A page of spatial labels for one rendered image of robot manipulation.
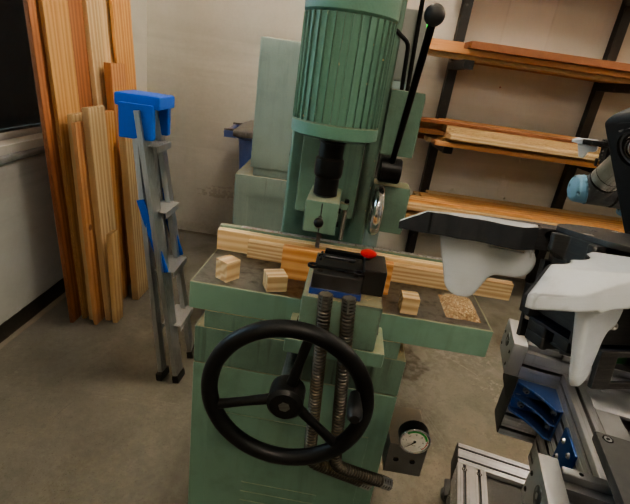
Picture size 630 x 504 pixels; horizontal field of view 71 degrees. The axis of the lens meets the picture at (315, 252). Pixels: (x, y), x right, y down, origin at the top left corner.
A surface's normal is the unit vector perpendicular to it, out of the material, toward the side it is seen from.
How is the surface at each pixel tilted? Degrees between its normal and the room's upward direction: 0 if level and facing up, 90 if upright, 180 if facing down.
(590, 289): 34
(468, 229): 83
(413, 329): 90
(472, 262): 88
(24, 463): 0
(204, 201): 90
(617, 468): 0
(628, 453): 0
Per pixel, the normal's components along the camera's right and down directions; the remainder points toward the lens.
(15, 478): 0.13, -0.92
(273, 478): -0.10, 0.36
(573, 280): 0.14, -0.54
